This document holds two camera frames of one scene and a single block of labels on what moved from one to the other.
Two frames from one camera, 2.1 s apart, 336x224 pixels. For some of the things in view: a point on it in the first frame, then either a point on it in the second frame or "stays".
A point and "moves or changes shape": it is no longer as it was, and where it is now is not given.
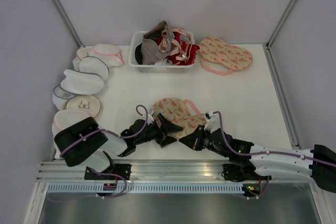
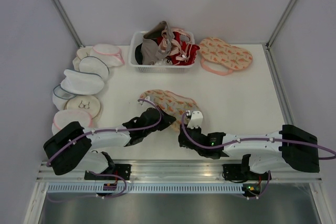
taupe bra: x=156 y=43 stays
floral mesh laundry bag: x=182 y=112 moves or changes shape
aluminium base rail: x=151 y=171 stays
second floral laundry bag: x=220 y=58 stays
